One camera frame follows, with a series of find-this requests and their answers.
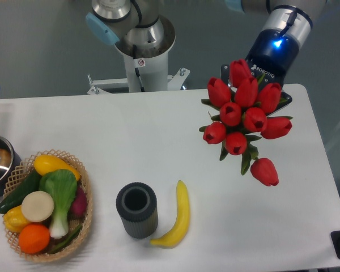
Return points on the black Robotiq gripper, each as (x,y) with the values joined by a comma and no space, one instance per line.
(272,55)

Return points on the red tulip bouquet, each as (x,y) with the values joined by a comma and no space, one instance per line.
(245,109)

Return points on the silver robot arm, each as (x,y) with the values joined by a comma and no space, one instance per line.
(144,38)

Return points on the dark grey ribbed vase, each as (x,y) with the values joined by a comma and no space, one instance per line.
(136,204)

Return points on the yellow banana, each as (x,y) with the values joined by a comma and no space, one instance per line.
(180,228)

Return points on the purple sweet potato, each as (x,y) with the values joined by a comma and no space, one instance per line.
(79,205)

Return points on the green bok choy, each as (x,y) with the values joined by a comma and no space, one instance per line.
(61,185)

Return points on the yellow squash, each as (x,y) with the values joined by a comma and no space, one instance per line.
(44,164)

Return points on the green bean pod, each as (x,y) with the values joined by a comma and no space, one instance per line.
(71,236)

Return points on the woven wicker basket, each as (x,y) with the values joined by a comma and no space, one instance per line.
(19,174)

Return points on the dark green cucumber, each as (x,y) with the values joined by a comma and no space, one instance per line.
(28,185)

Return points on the white round radish slice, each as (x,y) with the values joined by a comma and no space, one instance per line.
(37,206)

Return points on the orange fruit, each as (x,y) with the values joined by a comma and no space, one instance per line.
(34,238)

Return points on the yellow bell pepper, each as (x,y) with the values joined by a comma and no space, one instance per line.
(14,220)

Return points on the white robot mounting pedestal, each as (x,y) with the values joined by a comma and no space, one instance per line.
(143,74)

